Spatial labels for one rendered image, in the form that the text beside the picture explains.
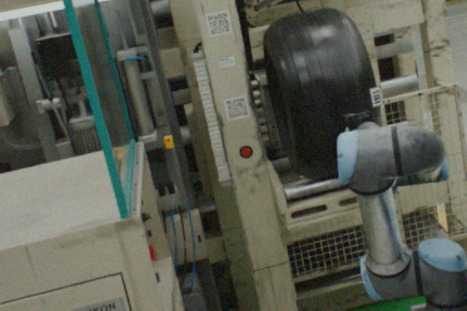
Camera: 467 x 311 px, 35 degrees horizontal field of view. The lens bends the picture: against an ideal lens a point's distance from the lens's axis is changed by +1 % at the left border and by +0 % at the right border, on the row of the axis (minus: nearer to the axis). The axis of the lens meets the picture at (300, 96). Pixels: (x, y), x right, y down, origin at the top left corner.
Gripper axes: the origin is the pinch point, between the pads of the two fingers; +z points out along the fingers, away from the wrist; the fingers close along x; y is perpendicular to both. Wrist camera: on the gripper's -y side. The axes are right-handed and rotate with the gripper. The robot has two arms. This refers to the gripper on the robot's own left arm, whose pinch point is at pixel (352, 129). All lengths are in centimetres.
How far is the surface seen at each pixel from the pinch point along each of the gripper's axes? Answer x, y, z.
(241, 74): 29.4, 22.8, 18.7
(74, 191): 79, 10, -39
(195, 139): 50, -10, 98
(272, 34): 16.3, 33.5, 20.4
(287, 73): 15.8, 21.3, 5.5
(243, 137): 33.2, 1.4, 21.2
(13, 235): 91, 8, -58
